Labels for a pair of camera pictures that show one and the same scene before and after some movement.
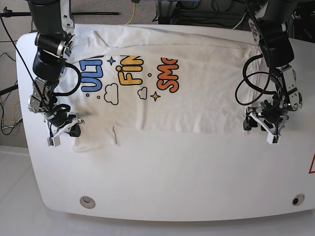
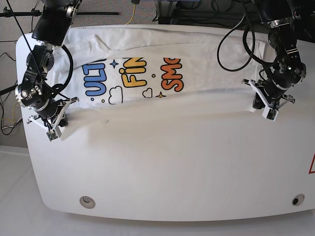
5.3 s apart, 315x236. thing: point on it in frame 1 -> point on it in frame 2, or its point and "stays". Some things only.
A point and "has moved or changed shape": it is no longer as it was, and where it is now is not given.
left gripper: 58,120 -> 53,117
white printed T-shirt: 160,78 has moved or changed shape
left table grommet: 87,202 stays
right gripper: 272,116 -> 271,96
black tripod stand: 7,13 stays
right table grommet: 298,199 stays
